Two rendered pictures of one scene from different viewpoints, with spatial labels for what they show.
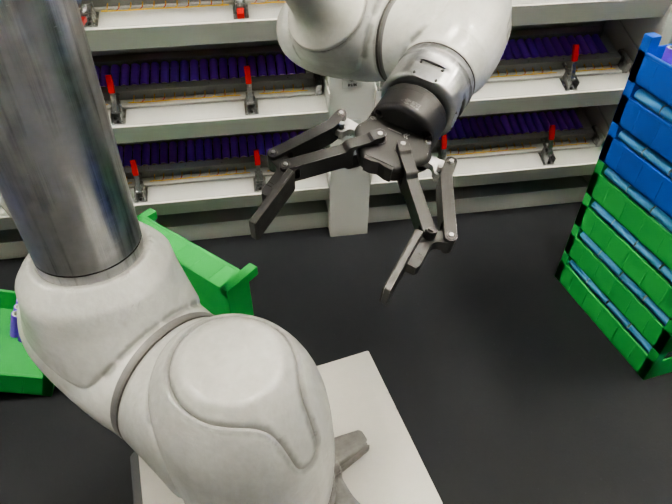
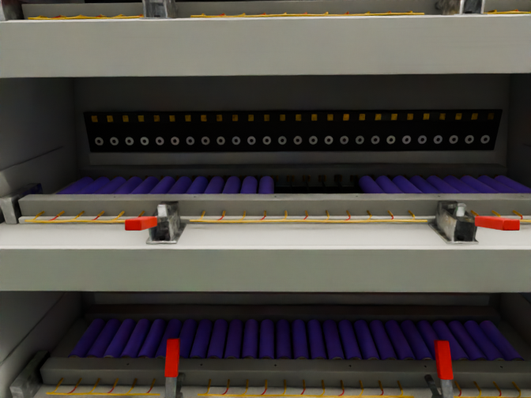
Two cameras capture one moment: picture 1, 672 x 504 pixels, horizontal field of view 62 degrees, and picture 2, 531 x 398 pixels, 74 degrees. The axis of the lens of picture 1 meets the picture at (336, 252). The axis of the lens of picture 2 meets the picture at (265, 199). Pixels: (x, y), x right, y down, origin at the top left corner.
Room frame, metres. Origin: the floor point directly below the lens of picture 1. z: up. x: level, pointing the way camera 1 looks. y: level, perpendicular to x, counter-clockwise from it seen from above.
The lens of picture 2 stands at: (0.71, 0.29, 0.60)
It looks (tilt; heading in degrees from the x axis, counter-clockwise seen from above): 4 degrees down; 10
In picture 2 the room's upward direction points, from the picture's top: straight up
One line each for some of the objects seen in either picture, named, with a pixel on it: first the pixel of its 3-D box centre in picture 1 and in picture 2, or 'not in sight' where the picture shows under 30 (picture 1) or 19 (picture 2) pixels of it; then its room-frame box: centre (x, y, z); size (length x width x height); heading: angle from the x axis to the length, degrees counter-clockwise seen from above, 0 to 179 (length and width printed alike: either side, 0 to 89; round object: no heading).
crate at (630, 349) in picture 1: (641, 300); not in sight; (0.80, -0.65, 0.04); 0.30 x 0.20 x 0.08; 17
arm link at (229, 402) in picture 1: (241, 420); not in sight; (0.29, 0.09, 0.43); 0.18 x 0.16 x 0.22; 53
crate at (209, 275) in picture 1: (194, 282); not in sight; (0.80, 0.29, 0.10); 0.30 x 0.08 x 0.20; 54
